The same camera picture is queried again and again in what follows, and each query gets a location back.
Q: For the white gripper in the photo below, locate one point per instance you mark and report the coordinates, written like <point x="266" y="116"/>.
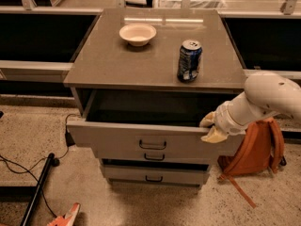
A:
<point x="226" y="119"/>

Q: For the grey top drawer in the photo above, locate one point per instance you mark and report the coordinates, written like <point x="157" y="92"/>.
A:
<point x="131" y="121"/>

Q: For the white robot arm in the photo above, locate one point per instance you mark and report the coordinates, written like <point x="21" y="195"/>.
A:
<point x="265" y="95"/>

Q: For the grey drawer cabinet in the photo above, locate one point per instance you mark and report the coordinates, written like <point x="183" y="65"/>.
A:
<point x="107" y="62"/>

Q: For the grey bottom drawer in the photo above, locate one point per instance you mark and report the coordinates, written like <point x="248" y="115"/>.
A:
<point x="193" y="177"/>

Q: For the orange backpack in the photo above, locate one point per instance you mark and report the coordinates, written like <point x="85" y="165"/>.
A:
<point x="261" y="149"/>

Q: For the dented blue soda can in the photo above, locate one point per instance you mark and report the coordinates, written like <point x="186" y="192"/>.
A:
<point x="189" y="60"/>

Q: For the black power adapter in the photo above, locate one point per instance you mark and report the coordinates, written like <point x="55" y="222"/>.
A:
<point x="69" y="139"/>

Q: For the black metal pole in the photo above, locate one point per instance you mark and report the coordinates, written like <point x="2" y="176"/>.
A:
<point x="38" y="191"/>

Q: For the orange white object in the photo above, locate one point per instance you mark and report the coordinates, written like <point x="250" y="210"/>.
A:
<point x="68" y="219"/>

